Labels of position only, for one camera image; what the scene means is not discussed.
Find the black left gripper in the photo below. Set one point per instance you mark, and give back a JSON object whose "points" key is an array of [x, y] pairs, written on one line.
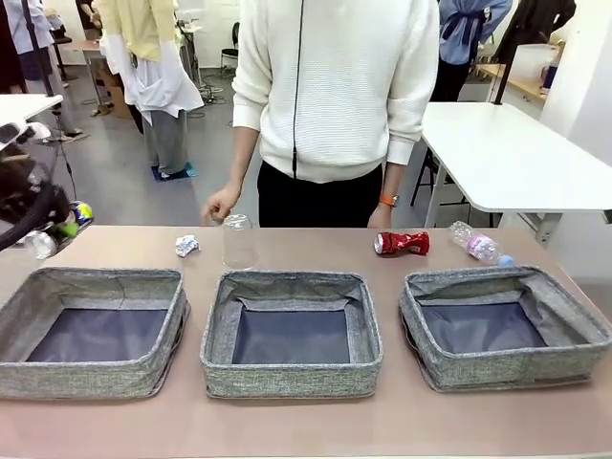
{"points": [[28, 191]]}

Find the crushed blue can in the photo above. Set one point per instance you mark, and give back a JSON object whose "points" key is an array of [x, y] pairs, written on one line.
{"points": [[82, 212]]}

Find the silver foil ball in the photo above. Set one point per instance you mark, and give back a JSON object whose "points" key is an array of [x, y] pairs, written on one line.
{"points": [[187, 246]]}

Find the clear plastic cup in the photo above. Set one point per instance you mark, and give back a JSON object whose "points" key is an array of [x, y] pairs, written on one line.
{"points": [[239, 244]]}

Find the crushed red can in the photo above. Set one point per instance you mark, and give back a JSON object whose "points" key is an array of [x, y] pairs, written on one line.
{"points": [[401, 243]]}

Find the clear bottle with pink label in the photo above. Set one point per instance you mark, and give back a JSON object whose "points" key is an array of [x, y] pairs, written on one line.
{"points": [[478, 245]]}

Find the person's right forearm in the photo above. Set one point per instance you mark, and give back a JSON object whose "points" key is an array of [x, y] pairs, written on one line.
{"points": [[246, 158]]}

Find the person's left forearm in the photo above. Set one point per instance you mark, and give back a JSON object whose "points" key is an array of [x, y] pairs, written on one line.
{"points": [[394, 179]]}

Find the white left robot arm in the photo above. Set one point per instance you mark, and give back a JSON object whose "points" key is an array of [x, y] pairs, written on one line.
{"points": [[14, 131]]}

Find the person's right hand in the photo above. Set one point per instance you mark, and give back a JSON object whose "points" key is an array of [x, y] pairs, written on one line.
{"points": [[222, 205]]}

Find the person's left hand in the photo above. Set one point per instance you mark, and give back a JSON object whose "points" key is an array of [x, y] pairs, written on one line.
{"points": [[380, 217]]}

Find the small white table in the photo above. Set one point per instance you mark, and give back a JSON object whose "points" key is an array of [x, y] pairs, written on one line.
{"points": [[24, 104]]}

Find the brown cardboard box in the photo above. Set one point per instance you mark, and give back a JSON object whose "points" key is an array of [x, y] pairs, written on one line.
{"points": [[112, 91]]}

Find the grey fabric basket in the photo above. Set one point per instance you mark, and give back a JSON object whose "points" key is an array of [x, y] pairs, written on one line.
{"points": [[287, 380], [478, 370], [72, 378]]}

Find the black pole on small table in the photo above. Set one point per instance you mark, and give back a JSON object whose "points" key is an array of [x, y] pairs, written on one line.
{"points": [[40, 57]]}

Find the person in yellow sweater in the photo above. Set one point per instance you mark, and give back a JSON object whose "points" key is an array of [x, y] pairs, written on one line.
{"points": [[143, 57]]}

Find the person in pale blue shirt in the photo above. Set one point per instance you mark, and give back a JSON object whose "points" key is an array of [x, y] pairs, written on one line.
{"points": [[28, 43]]}

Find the black office chair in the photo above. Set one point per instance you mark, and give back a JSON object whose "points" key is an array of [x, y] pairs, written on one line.
{"points": [[232, 48]]}

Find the person's black trousers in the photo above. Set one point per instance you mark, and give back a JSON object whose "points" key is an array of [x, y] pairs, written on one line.
{"points": [[315, 203]]}

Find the person's white knit sweater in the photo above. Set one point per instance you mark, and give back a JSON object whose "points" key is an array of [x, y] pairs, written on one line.
{"points": [[334, 86]]}

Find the orange wrist watch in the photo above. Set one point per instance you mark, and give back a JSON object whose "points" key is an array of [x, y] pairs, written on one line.
{"points": [[389, 201]]}

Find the person in blue tied shirt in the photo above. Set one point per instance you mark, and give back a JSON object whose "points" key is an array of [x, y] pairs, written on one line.
{"points": [[464, 38]]}

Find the black pole on large table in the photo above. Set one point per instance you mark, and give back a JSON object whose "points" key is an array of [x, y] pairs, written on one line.
{"points": [[502, 81]]}

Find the clear plastic storage box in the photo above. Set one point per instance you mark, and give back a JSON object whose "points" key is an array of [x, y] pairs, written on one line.
{"points": [[533, 64]]}

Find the person in black coat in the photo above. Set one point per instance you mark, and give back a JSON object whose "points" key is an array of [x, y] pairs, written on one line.
{"points": [[535, 24]]}

